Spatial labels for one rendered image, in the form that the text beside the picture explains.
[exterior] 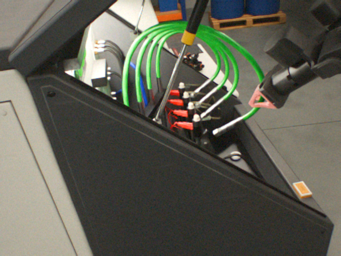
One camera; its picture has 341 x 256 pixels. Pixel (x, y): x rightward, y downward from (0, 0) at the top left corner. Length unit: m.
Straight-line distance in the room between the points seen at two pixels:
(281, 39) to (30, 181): 0.54
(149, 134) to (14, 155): 0.23
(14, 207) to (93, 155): 0.19
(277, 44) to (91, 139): 0.40
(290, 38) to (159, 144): 0.33
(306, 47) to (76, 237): 0.60
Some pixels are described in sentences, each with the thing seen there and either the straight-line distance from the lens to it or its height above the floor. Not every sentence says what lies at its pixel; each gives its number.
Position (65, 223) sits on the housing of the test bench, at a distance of 0.70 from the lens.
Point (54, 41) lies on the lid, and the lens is 0.47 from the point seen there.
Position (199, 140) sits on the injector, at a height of 1.03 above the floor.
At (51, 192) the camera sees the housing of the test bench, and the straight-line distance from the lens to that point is 0.64.
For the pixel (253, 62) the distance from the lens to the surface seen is 0.79.
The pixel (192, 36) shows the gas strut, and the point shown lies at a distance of 0.52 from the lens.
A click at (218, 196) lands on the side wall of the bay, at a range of 0.69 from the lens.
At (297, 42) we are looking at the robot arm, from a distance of 0.69.
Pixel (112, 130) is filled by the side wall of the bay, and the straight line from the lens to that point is 0.55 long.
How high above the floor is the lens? 1.62
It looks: 32 degrees down
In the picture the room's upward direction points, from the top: 8 degrees counter-clockwise
